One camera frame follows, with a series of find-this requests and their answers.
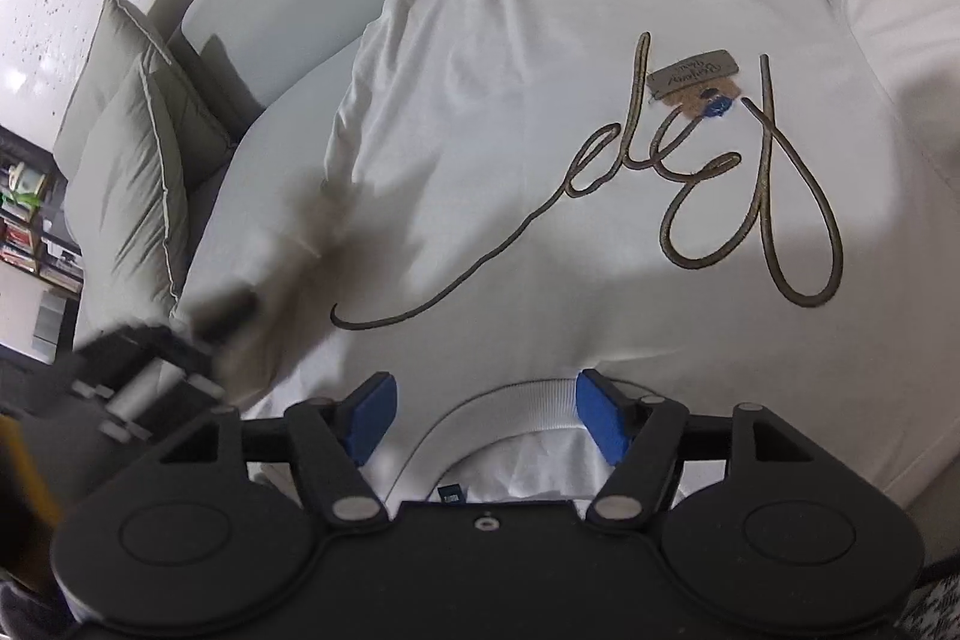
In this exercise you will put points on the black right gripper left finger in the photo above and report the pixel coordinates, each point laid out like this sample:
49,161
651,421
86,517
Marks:
304,465

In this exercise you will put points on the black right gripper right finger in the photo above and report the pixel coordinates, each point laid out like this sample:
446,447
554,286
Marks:
647,440

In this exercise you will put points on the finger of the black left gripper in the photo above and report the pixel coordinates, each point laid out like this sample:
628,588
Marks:
225,314

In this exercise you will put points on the white sweatshirt with gold script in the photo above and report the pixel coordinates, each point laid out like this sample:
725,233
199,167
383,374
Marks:
600,197

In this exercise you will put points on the bookshelf with books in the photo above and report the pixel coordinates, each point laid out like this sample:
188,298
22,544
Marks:
42,267

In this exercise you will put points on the beige cushion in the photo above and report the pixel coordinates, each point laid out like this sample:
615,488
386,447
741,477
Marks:
138,139

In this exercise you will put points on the blue white patterned cloth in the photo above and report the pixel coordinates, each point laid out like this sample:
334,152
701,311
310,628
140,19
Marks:
936,615

